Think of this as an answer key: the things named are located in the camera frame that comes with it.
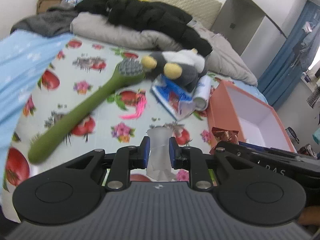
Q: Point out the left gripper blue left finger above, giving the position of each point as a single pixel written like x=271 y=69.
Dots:
x=123 y=161

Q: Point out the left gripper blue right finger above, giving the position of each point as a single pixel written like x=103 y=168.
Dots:
x=193 y=160

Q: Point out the red foil wrapper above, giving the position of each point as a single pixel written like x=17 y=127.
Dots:
x=226 y=135

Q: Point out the blue plastic snack bag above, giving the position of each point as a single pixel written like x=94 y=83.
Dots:
x=178 y=102

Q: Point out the white mesh waste bin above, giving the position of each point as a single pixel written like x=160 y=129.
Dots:
x=292 y=135

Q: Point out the orange cardboard storage box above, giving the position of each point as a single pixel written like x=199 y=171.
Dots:
x=256 y=122

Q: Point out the white spray can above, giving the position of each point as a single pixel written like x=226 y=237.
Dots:
x=202 y=93

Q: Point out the fruit print mat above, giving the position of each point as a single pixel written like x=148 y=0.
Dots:
x=44 y=78

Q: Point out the green massage hammer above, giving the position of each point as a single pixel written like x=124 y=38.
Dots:
x=126 y=73

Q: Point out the grey white penguin plush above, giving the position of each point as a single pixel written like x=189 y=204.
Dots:
x=183 y=67

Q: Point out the blue curtain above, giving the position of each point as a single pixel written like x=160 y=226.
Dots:
x=284 y=72

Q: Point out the hanging clothes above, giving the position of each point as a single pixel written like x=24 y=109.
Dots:
x=306 y=48

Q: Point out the grey duvet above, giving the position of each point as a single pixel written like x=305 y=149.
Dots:
x=222 y=60

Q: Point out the black puffer jacket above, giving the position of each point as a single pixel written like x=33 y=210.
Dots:
x=157 y=16

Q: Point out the light blue bed sheet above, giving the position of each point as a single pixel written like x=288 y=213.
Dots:
x=24 y=58

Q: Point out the dark grey blanket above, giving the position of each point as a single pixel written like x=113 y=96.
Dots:
x=53 y=22

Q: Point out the grey wardrobe cabinet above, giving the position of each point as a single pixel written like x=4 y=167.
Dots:
x=239 y=20

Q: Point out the cardboard box nightstand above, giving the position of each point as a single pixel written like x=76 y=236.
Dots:
x=43 y=5

